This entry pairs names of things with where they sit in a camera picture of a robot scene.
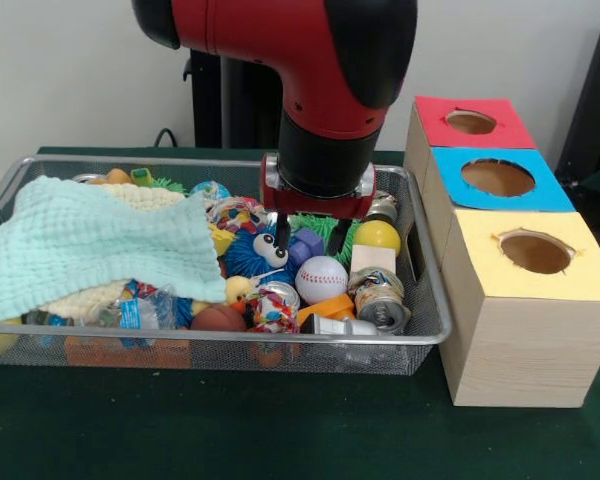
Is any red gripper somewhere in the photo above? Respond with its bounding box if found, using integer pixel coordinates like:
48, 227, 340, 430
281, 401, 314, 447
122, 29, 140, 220
258, 153, 379, 256

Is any colourful rag ball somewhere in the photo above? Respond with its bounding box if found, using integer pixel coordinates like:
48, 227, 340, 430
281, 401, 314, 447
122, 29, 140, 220
244, 287, 301, 334

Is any mint green waffle cloth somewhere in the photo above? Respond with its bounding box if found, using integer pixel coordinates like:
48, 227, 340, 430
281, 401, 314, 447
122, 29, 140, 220
0, 174, 227, 324

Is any wooden box with three holes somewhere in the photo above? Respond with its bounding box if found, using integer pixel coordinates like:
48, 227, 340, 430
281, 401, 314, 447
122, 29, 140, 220
402, 94, 600, 409

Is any green spiky ball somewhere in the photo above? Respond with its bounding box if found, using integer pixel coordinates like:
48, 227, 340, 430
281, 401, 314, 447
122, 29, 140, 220
292, 212, 362, 262

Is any purple plastic block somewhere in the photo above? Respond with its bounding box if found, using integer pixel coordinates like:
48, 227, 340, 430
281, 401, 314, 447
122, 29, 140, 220
288, 228, 326, 264

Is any white baseball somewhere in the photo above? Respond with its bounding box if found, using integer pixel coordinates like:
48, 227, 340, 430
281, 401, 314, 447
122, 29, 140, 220
294, 255, 350, 307

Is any plain wooden block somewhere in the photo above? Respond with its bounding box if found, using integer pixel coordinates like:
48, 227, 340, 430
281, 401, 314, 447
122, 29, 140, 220
349, 243, 398, 275

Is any yellow plastic ball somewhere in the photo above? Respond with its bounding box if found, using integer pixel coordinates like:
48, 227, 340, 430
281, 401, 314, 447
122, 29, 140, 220
353, 219, 402, 257

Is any blue spiky toy with eyes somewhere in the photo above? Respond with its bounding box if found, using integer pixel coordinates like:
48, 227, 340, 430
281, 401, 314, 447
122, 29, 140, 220
223, 227, 301, 291

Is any crushed drink can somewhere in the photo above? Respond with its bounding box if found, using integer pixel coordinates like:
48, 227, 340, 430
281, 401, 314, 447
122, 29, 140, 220
347, 267, 412, 335

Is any silver wire mesh bin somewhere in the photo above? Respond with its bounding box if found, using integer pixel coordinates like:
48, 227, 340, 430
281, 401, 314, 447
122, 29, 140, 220
0, 153, 454, 377

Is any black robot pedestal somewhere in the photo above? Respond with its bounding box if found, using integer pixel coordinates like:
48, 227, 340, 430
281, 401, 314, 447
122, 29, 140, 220
182, 47, 281, 151

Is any black cable behind table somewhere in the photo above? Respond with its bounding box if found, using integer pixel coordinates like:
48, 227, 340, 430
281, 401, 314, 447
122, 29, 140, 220
152, 127, 196, 149

